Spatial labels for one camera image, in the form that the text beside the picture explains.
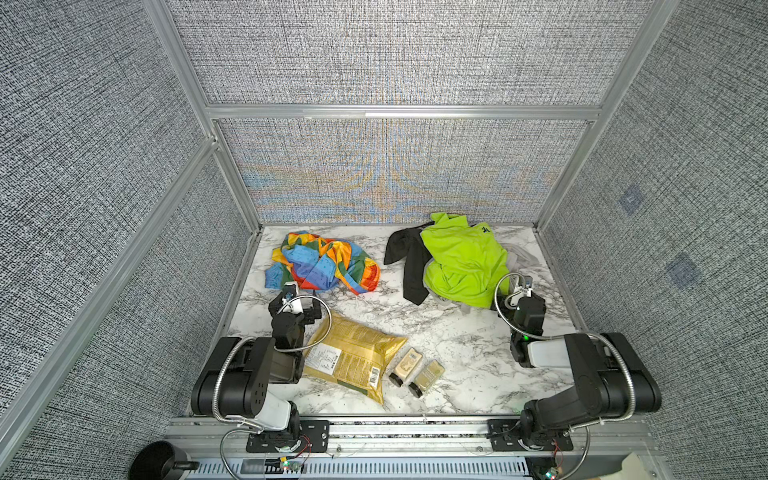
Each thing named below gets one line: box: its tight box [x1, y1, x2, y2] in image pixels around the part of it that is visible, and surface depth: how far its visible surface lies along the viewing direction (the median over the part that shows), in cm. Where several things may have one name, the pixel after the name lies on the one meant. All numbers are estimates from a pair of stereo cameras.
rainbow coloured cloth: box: [265, 232, 381, 296], surface depth 102 cm
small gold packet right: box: [408, 359, 445, 399], surface depth 81 cm
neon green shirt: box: [420, 212, 511, 308], surface depth 99 cm
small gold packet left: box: [395, 347, 423, 379], surface depth 83 cm
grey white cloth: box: [500, 242, 549, 286], surface depth 108 cm
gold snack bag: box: [303, 312, 408, 405], surface depth 82 cm
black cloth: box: [384, 221, 435, 306], surface depth 106 cm
